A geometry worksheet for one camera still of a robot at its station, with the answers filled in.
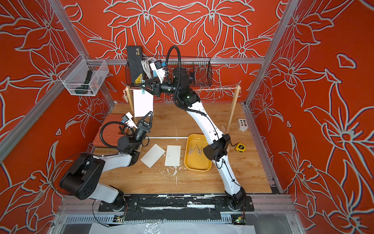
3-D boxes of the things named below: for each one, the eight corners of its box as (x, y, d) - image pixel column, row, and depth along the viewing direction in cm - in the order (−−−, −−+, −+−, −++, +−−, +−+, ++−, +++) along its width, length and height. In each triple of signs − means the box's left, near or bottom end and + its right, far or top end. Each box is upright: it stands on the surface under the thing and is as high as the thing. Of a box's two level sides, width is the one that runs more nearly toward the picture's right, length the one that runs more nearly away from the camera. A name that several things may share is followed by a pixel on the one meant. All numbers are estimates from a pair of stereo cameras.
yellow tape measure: (235, 150, 94) (236, 147, 91) (237, 144, 96) (238, 141, 94) (243, 153, 92) (244, 151, 90) (244, 147, 95) (246, 145, 92)
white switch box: (239, 131, 104) (240, 128, 101) (236, 121, 110) (237, 118, 107) (247, 131, 104) (249, 128, 101) (243, 121, 110) (245, 118, 107)
